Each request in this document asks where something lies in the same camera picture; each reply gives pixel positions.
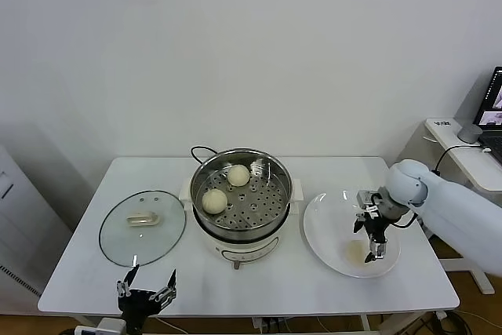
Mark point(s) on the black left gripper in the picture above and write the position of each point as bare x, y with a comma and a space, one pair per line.
137, 303

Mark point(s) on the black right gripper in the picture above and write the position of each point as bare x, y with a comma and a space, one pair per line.
376, 227

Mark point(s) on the white steamed baozi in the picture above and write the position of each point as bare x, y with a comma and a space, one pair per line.
355, 250
214, 201
238, 175

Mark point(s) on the round glass pot lid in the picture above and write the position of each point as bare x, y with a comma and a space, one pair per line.
117, 233

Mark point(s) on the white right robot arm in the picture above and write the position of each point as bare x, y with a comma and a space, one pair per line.
451, 209

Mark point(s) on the stainless steel steamer basket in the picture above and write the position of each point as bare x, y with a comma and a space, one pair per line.
259, 201

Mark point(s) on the round white plate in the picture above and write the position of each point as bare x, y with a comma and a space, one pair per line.
325, 233

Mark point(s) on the white electric cooking pot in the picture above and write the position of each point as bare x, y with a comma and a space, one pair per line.
212, 242

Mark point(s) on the white side desk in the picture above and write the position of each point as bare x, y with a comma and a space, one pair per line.
466, 162

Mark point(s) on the white floor cabinet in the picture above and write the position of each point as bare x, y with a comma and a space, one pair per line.
23, 233

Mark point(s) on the open dark laptop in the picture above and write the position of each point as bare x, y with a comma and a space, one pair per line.
492, 95

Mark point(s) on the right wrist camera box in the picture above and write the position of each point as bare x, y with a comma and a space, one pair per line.
364, 197

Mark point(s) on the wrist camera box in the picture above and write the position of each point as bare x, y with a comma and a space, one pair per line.
111, 327
364, 197

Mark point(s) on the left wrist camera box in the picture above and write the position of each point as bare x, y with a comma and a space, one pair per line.
111, 327

